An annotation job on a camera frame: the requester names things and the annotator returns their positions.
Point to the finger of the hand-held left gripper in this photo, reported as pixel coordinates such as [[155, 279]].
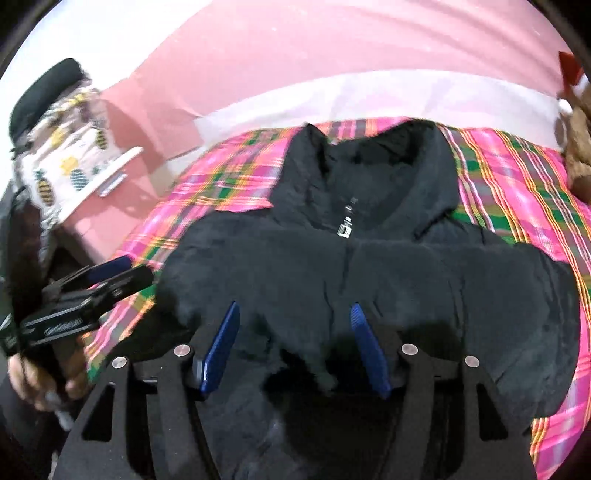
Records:
[[111, 267], [134, 280]]

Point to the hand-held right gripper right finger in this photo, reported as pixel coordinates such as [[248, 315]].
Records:
[[367, 350]]

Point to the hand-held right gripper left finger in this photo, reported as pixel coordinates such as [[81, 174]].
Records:
[[221, 350]]

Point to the black puffer jacket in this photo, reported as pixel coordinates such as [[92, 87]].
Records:
[[300, 258]]

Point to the person's left hand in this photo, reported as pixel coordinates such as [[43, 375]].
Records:
[[76, 374]]

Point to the white flat card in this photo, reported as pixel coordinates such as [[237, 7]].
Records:
[[127, 157]]

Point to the pineapple print cloth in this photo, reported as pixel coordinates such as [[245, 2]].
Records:
[[69, 161]]

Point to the black cap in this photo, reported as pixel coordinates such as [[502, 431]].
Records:
[[41, 97]]

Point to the pink green plaid blanket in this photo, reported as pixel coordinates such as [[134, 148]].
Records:
[[508, 184]]

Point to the white bed surround panel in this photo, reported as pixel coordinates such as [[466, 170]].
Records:
[[369, 97]]

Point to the brown teddy bear santa hat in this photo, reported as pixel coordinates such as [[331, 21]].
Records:
[[579, 157]]

